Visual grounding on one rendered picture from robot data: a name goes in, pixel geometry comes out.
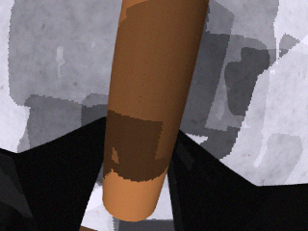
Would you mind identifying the brown cylinder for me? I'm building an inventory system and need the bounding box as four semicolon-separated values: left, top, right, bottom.
101;0;209;222

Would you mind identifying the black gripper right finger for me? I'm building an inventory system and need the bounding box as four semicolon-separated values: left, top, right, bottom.
167;128;308;231

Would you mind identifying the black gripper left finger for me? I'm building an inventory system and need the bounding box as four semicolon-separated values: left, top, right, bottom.
0;116;107;231

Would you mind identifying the orange bar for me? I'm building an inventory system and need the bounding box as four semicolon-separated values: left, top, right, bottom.
80;226;96;231

